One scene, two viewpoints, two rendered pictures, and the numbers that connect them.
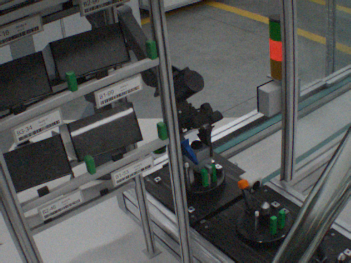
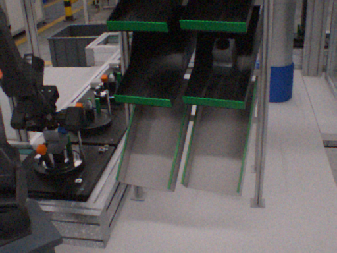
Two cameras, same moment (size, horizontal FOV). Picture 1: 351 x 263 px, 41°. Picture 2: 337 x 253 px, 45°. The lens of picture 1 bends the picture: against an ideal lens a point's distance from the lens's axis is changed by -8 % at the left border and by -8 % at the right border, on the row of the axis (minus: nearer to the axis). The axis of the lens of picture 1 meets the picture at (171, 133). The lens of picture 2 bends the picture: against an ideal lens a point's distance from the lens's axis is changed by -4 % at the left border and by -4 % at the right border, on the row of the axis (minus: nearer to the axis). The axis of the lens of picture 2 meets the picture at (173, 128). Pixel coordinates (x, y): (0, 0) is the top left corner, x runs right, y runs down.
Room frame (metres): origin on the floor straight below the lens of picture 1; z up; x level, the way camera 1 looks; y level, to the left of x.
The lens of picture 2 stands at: (1.57, 0.82, 1.54)
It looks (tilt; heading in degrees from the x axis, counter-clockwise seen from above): 26 degrees down; 223
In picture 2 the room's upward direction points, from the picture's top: 3 degrees counter-clockwise
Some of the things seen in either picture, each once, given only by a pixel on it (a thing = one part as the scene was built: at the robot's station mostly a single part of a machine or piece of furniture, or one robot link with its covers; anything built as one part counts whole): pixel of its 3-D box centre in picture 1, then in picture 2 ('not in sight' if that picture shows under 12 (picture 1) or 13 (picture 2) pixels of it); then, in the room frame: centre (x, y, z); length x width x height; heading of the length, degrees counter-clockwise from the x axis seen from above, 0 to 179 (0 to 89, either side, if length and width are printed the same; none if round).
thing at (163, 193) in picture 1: (199, 184); (60, 168); (1.07, -0.06, 0.96); 0.24 x 0.24 x 0.02; 32
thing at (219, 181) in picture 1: (199, 178); (59, 162); (1.07, -0.06, 0.98); 0.14 x 0.14 x 0.02
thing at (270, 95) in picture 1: (280, 63); not in sight; (1.08, -0.28, 1.29); 0.12 x 0.05 x 0.25; 122
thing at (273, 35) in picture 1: (279, 29); not in sight; (1.08, -0.28, 1.38); 0.05 x 0.05 x 0.05
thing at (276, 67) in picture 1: (280, 66); not in sight; (1.08, -0.28, 1.28); 0.05 x 0.05 x 0.05
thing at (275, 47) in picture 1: (279, 47); not in sight; (1.08, -0.28, 1.33); 0.05 x 0.05 x 0.05
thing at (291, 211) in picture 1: (264, 215); (89, 111); (0.86, -0.19, 1.01); 0.24 x 0.24 x 0.13; 32
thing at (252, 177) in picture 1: (250, 181); (43, 146); (1.04, -0.19, 0.97); 0.05 x 0.05 x 0.04; 32
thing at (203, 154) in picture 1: (200, 156); (56, 134); (1.06, -0.06, 1.06); 0.08 x 0.04 x 0.07; 32
